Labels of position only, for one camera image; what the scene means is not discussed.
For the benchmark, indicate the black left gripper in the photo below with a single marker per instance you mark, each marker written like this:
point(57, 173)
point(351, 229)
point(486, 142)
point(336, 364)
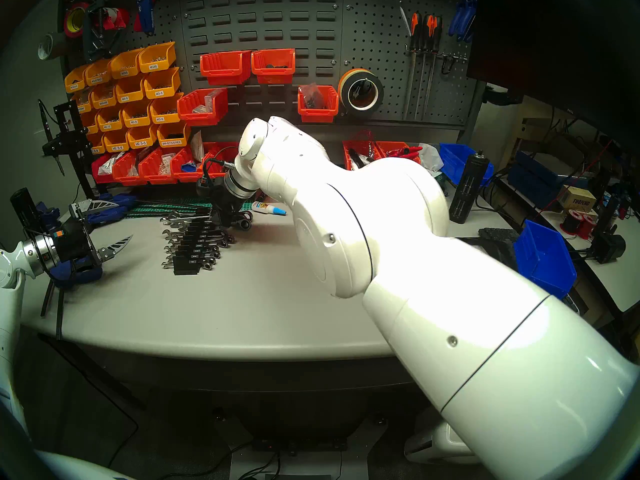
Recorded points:
point(72, 244)

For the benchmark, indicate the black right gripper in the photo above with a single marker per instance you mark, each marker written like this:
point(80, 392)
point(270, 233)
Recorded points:
point(225, 204)

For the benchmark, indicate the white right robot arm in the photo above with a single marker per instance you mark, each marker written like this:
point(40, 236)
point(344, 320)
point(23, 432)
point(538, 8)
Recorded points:
point(400, 244)

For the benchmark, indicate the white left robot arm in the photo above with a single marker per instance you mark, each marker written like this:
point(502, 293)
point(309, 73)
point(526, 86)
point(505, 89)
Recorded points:
point(10, 304)

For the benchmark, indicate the small chrome combination wrench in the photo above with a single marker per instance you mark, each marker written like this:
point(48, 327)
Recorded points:
point(214, 253)
point(226, 238)
point(211, 258)
point(204, 267)
point(209, 263)
point(215, 248)
point(221, 243)

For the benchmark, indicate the large chrome combination wrench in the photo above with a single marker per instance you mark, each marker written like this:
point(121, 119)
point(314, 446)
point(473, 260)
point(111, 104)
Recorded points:
point(244, 224)
point(165, 220)
point(246, 215)

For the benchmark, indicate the white super glue bottle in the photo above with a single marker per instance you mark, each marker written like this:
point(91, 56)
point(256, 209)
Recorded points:
point(267, 209)

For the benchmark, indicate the red storage bin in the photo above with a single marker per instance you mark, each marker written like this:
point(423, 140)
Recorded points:
point(202, 115)
point(226, 67)
point(382, 151)
point(127, 176)
point(188, 176)
point(273, 65)
point(152, 176)
point(101, 176)
point(318, 113)
point(346, 154)
point(220, 149)

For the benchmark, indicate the green cutting mat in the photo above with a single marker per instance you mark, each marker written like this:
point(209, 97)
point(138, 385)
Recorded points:
point(175, 205)

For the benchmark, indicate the black wrench holder rack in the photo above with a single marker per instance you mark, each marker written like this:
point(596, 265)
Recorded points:
point(190, 268)

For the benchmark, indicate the small blue part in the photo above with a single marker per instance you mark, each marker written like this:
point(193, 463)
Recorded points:
point(188, 167)

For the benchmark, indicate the white user manual sheet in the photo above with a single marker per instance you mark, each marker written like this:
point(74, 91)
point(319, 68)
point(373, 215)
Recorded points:
point(197, 146)

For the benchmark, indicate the clear screw bag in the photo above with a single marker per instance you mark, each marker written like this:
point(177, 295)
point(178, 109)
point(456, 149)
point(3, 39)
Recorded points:
point(210, 99)
point(312, 93)
point(166, 164)

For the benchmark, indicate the yellow screw bin M2.5-5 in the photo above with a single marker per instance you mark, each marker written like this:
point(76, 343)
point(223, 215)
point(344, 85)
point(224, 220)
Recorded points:
point(142, 137)

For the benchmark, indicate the black helping hand stand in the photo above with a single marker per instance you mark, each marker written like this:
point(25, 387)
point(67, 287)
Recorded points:
point(70, 134)

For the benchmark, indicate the yellow screw bin M4 HEX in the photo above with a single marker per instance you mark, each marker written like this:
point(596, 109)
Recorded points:
point(173, 134)

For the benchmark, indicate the yellow screw bin M3-8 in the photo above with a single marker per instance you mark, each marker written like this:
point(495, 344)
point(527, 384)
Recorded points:
point(136, 114)

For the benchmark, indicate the yellow screw bin M3-6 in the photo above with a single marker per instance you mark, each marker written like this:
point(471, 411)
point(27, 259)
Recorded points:
point(166, 109)

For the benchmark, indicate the yellow screw bin M4-6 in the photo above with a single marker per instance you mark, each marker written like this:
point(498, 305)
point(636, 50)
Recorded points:
point(131, 89)

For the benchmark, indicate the yellow screw bin M3-4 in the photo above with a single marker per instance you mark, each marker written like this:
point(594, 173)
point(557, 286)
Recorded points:
point(162, 83)

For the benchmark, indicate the red mesh bag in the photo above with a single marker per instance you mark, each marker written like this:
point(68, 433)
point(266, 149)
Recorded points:
point(362, 136)

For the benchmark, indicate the yellow screw bin M3X8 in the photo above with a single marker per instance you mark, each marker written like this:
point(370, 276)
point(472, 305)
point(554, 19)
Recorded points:
point(125, 64)

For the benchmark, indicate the yellow screw bin M3X6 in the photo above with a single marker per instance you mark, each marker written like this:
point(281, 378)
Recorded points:
point(157, 57)

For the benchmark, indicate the large orange white tape roll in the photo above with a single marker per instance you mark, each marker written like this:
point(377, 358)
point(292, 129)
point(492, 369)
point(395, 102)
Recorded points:
point(344, 86)

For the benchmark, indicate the black metal clamp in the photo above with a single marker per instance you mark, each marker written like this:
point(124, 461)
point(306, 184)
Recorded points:
point(97, 39)

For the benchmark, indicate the red yellow tape roll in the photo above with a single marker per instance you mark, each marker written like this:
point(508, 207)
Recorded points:
point(75, 29)

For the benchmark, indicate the white plastic bag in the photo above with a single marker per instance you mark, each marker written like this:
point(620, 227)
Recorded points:
point(430, 156)

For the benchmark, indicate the blue storage bin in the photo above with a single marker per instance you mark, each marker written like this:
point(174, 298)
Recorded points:
point(455, 161)
point(544, 254)

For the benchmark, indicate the black water bottle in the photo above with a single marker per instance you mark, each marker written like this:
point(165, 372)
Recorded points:
point(467, 189)

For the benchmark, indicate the black keyboard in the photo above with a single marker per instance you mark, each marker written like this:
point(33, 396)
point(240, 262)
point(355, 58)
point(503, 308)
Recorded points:
point(495, 232)

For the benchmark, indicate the black pegboard hook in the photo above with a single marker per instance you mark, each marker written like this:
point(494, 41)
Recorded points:
point(446, 61)

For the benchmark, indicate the white air purifier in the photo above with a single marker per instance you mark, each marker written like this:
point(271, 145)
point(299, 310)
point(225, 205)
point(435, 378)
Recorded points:
point(435, 444)

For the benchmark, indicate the dark blue crate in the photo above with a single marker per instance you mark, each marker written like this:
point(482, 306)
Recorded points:
point(535, 176)

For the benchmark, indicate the small cardboard box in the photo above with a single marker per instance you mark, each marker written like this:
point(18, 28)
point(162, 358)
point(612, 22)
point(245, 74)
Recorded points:
point(577, 199)

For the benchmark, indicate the black monitor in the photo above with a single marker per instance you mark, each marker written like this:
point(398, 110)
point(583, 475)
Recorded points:
point(550, 44)

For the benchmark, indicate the black power adapter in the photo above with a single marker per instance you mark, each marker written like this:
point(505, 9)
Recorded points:
point(609, 246)

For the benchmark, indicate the grey duct tape roll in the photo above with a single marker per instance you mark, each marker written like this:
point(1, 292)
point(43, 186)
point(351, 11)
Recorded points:
point(45, 49)

